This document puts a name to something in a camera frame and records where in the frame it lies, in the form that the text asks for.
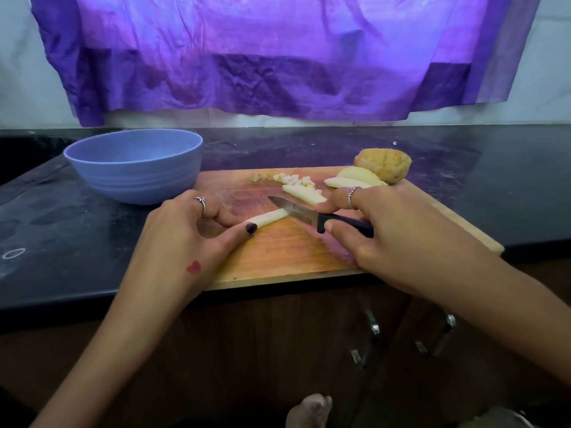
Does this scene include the blue bowl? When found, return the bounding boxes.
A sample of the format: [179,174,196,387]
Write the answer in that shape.
[63,129,205,206]

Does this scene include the person's right hand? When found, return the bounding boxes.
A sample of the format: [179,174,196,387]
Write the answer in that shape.
[316,184,478,297]

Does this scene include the black handled knife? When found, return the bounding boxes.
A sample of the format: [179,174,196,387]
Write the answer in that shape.
[268,195,376,239]

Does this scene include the metal cabinet handle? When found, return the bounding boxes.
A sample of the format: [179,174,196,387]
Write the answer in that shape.
[415,311,458,357]
[350,307,381,368]

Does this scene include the person's left hand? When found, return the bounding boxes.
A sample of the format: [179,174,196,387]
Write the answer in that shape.
[125,190,260,309]

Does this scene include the rounded potato end piece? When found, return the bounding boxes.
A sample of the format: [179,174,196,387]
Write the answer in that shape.
[353,147,413,185]

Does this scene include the person's left forearm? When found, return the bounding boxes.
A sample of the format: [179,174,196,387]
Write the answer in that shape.
[31,276,193,428]

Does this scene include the plastic bags on floor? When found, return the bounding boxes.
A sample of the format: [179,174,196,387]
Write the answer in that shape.
[285,393,334,428]

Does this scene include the pile of diced potato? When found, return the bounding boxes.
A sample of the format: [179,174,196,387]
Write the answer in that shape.
[250,172,316,189]

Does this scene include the purple cloth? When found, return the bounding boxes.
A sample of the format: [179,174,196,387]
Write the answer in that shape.
[27,0,542,128]

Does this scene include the tan potato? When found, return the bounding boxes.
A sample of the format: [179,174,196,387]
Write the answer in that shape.
[245,207,291,230]

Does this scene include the wooden cutting board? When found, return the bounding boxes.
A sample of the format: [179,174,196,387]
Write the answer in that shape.
[192,166,505,291]

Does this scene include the person's right forearm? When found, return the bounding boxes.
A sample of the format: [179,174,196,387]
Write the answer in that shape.
[401,249,571,384]

